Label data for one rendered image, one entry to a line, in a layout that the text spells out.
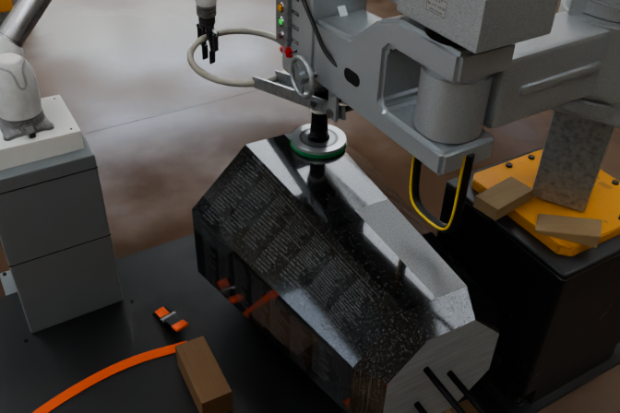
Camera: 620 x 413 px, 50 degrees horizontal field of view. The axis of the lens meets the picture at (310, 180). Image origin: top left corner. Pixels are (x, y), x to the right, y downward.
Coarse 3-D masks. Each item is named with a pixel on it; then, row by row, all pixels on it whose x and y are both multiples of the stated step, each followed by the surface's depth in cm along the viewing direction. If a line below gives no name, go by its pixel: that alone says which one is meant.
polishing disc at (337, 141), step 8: (296, 128) 260; (304, 128) 260; (328, 128) 261; (336, 128) 261; (296, 136) 255; (304, 136) 255; (336, 136) 256; (344, 136) 256; (296, 144) 251; (304, 144) 251; (312, 144) 251; (320, 144) 251; (328, 144) 252; (336, 144) 252; (344, 144) 252; (304, 152) 248; (312, 152) 247; (320, 152) 247; (328, 152) 248
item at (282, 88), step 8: (280, 72) 278; (256, 80) 275; (264, 80) 269; (280, 80) 280; (288, 80) 275; (264, 88) 271; (272, 88) 264; (280, 88) 258; (288, 88) 252; (304, 88) 264; (280, 96) 260; (288, 96) 254; (296, 96) 248; (312, 96) 238; (304, 104) 244; (312, 104) 237; (320, 104) 234; (328, 112) 223; (344, 112) 223
